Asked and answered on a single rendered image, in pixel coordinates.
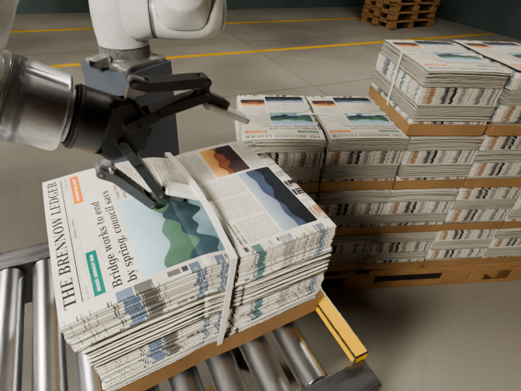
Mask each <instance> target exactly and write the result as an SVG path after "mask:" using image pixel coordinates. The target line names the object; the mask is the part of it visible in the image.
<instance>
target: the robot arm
mask: <svg viewBox="0 0 521 391"><path fill-rule="evenodd" d="M88 3H89V8H90V13H91V20H92V25H93V28H94V31H95V35H96V38H97V41H98V52H99V54H96V55H92V56H90V57H86V58H85V59H86V63H87V64H90V67H91V68H93V69H102V68H108V69H111V70H114V71H118V72H119V73H121V74H126V80H127V85H126V91H125V95H113V94H110V93H108V92H104V91H102V90H99V89H97V88H93V87H90V86H87V85H83V84H79V85H75V86H74V87H73V77H72V75H71V74H70V73H68V72H66V71H62V70H60V69H57V68H55V67H51V66H49V65H46V64H42V63H40V62H38V61H34V60H31V59H29V58H28V57H25V56H23V55H18V54H16V55H15V54H14V53H12V52H10V51H7V50H5V46H6V44H7V42H8V39H9V35H10V32H11V29H12V24H13V21H14V18H15V15H16V9H17V5H18V4H19V0H0V119H1V120H0V140H1V141H4V142H13V143H16V144H22V145H26V146H31V147H37V148H40V149H44V150H48V151H53V150H55V149H56V148H57V146H58V144H59V143H60V142H62V144H63V145H64V147H66V148H69V149H72V150H76V151H83V152H86V153H89V154H100V155H101V156H102V158H101V160H100V161H98V162H96V163H95V165H94V166H95V173H96V177H97V178H99V179H101V180H105V181H107V182H112V183H113V184H115V185H117V186H118V187H119V188H121V189H122V190H123V191H125V192H127V193H128V194H129V195H131V196H132V197H133V198H135V199H136V200H138V201H139V202H141V203H142V204H144V205H145V206H146V207H148V208H149V209H154V208H156V207H157V203H158V202H159V201H160V200H162V199H169V200H174V201H179V202H181V201H184V199H185V198H186V199H194V200H198V201H200V200H199V198H198V196H197V195H196V194H195V192H194V190H193V188H192V187H191V186H190V185H184V184H180V183H177V182H169V181H165V180H163V181H162V183H161V184H162V186H161V185H160V183H159V182H158V180H157V179H156V178H155V176H154V175H153V173H152V172H151V170H150V169H149V168H148V167H147V165H146V164H145V162H144V161H143V159H142V158H141V156H140V155H139V152H141V150H143V151H144V148H145V146H146V142H147V138H148V137H149V135H150V134H151V131H152V128H151V124H153V123H157V122H159V121H160V120H161V119H163V118H164V117H167V116H171V115H173V114H175V113H178V112H182V111H184V110H186V109H190V108H193V107H195V106H199V105H203V106H204V107H205V109H207V110H209V111H212V112H215V113H218V114H220V115H222V116H226V117H228V118H230V119H234V120H236V121H239V122H241V123H245V124H249V122H250V120H249V119H248V118H247V117H246V116H245V115H244V114H243V113H242V112H241V111H238V110H235V109H232V108H230V107H229V104H230V103H229V102H228V101H227V100H226V99H225V98H224V97H222V96H221V95H217V94H216V93H213V92H211V91H210V86H211V84H212V81H211V80H210V79H209V78H208V77H207V76H206V75H205V74H204V73H203V72H196V73H186V74H166V75H156V76H143V75H140V74H135V73H132V72H134V71H137V70H139V69H142V68H145V67H149V66H151V65H154V64H158V63H162V62H165V61H166V60H165V56H163V55H159V54H154V53H151V51H150V44H149V40H154V39H160V40H173V41H203V40H209V39H212V38H213V37H215V36H218V35H219V34H220V33H221V32H222V31H223V30H224V29H225V25H226V0H88ZM14 55H15V59H14ZM13 59H14V62H13ZM12 63H13V65H12ZM11 70H12V72H11ZM10 74H11V75H10ZM9 77H10V78H9ZM189 89H191V90H189ZM181 90H189V91H186V92H182V93H180V94H178V95H174V96H171V97H169V98H166V99H162V100H160V101H158V102H148V103H146V104H143V105H141V106H139V104H138V103H137V102H136V100H135V98H136V97H137V96H141V95H144V94H145V93H146V92H149V93H157V92H172V91H181ZM3 105H4V106H3ZM1 116H2V117H1ZM123 157H126V159H127V160H128V161H129V163H130V164H131V165H132V166H133V167H134V168H135V169H136V171H137V172H138V173H139V175H140V176H141V178H142V179H143V180H144V181H145V182H146V184H147V185H148V187H149V188H150V190H151V192H148V191H147V190H146V189H145V188H144V187H142V186H141V185H139V184H138V183H137V182H135V181H134V180H132V179H131V178H130V177H129V176H128V175H126V174H125V173H123V172H122V171H120V170H119V169H118V168H116V166H115V164H114V163H113V162H112V161H114V160H118V159H120V158H123Z"/></svg>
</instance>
